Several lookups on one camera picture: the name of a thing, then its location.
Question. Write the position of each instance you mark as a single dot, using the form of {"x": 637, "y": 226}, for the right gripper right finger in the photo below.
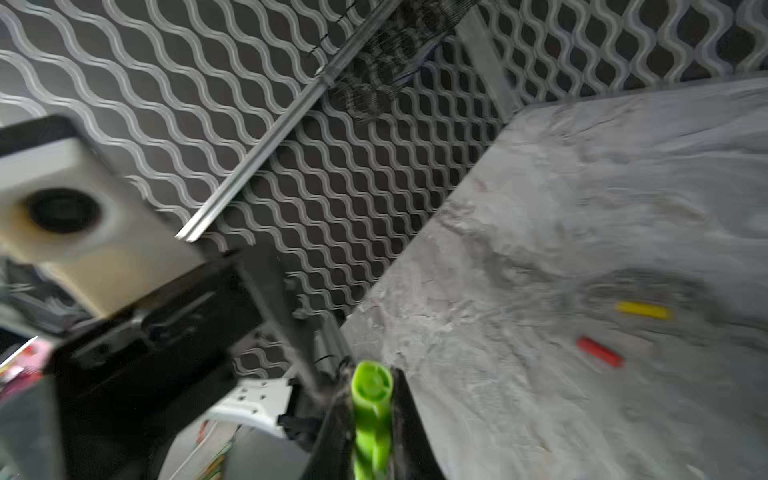
{"x": 411, "y": 456}

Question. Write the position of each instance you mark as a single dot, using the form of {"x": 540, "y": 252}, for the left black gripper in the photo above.
{"x": 131, "y": 383}

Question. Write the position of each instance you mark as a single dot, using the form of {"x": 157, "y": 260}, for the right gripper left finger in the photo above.
{"x": 332, "y": 456}

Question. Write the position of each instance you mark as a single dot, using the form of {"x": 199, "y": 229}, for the red pen cap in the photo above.
{"x": 601, "y": 352}

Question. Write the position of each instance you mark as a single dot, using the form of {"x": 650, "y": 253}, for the yellow pen cap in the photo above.
{"x": 644, "y": 310}

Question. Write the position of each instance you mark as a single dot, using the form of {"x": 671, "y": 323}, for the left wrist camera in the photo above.
{"x": 63, "y": 209}

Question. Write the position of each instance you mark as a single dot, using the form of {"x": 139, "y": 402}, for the black wire mesh basket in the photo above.
{"x": 387, "y": 62}

